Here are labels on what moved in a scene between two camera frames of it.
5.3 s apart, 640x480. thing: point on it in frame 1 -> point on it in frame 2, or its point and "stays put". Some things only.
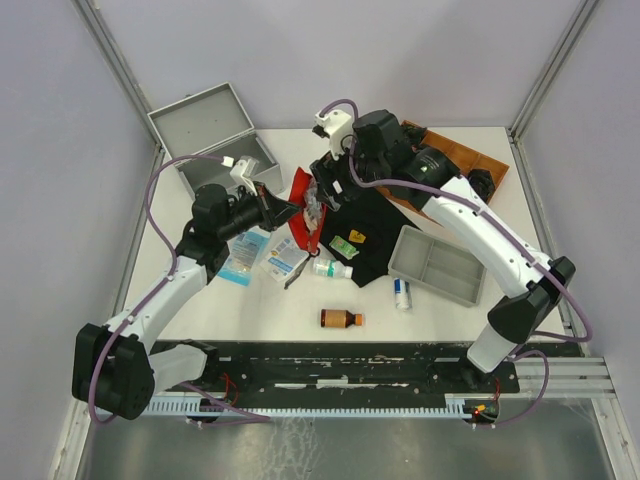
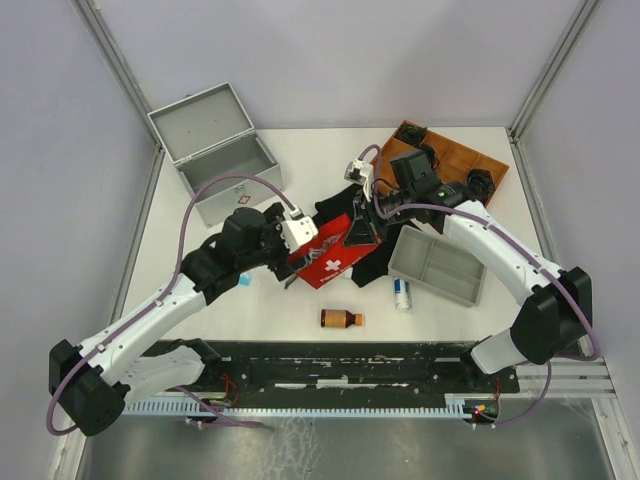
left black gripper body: x=246 y=213 -> x=272 y=251
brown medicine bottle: x=333 y=318 stays put
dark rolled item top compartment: x=413 y=134 stays put
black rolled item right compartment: x=483 y=182 stays put
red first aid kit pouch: x=310 y=239 -> x=326 y=257
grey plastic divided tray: x=437 y=265 stays put
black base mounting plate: x=347 y=368 stays put
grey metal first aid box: x=203 y=133 stays put
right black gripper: x=325 y=173 -> x=364 y=229
